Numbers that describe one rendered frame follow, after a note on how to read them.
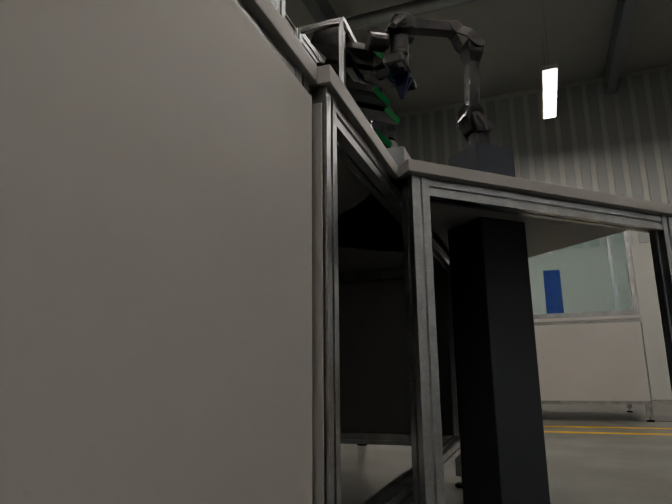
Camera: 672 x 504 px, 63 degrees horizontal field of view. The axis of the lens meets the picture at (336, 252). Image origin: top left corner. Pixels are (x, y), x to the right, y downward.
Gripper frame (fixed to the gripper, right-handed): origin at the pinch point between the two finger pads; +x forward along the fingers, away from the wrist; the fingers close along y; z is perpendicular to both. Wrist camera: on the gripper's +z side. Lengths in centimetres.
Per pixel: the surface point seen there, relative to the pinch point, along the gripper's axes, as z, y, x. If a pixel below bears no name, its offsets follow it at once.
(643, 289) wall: -202, -848, -47
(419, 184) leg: -11, 35, 44
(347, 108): -6, 71, 42
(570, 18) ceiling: -122, -650, -435
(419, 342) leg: -9, 37, 79
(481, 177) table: -23, 26, 41
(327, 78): -6, 80, 42
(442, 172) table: -16, 33, 42
